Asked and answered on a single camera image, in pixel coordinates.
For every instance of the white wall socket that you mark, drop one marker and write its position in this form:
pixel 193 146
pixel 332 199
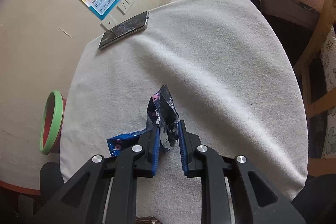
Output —
pixel 126 5

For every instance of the floral chair cushion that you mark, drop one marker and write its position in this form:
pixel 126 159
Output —
pixel 329 64

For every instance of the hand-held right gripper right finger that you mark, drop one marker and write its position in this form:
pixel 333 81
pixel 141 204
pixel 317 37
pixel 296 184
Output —
pixel 182 150

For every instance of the dark blue snack wrapper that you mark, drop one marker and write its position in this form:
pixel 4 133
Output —
pixel 162 108

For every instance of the black smartphone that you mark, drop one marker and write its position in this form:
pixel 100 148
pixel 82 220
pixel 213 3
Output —
pixel 123 28

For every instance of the red bin with green rim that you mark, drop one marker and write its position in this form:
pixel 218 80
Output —
pixel 58 113

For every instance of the wooden chair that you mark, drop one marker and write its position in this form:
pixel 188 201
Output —
pixel 319 27

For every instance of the brown snack wrapper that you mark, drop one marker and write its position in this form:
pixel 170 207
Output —
pixel 148 220

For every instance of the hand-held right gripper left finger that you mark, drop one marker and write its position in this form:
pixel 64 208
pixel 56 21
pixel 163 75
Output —
pixel 156 150

